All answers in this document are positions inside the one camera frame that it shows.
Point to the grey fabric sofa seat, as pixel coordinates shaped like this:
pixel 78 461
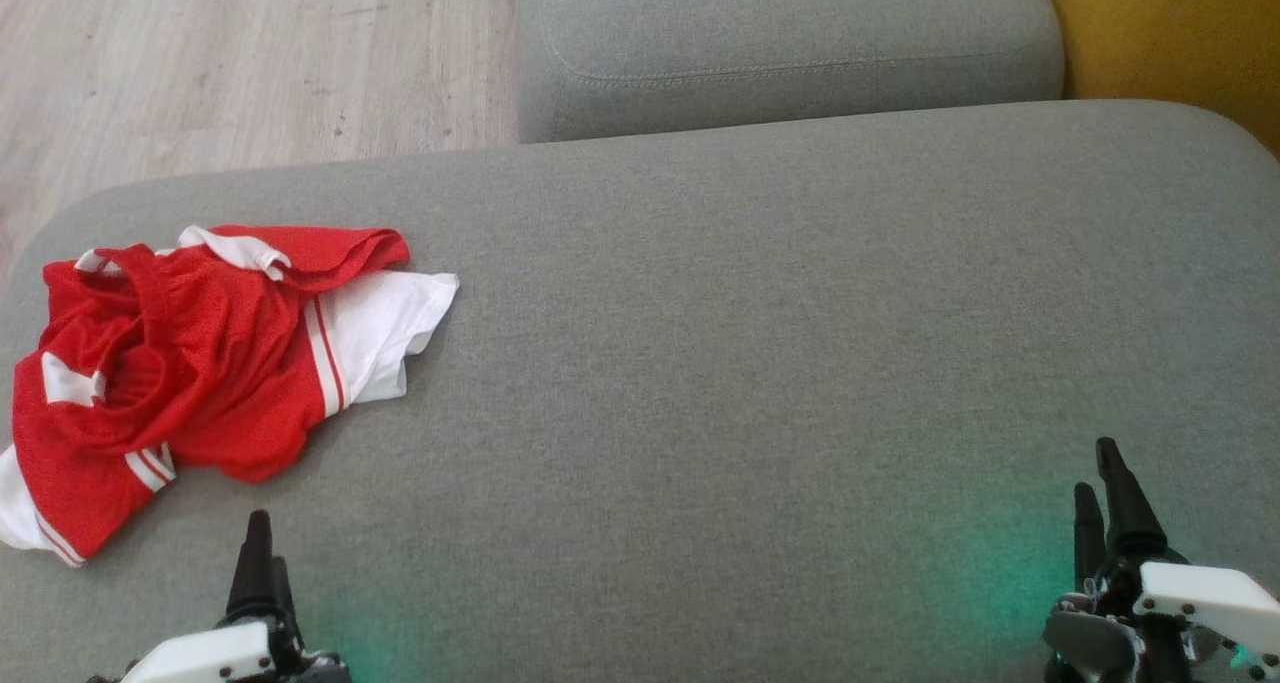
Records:
pixel 760 363

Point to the red white baseball jersey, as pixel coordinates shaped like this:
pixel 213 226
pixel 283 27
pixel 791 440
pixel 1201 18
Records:
pixel 385 333

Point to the grey sofa cushion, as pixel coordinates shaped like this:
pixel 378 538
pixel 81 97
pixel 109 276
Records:
pixel 780 43

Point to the yellow upholstered panel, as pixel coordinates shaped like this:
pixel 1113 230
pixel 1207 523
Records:
pixel 1180 33

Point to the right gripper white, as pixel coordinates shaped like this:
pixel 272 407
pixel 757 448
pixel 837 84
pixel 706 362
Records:
pixel 1200 598

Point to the red mesh shorts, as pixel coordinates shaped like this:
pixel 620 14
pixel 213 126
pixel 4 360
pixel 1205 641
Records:
pixel 200 333

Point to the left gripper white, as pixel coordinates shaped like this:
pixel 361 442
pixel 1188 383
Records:
pixel 215 655

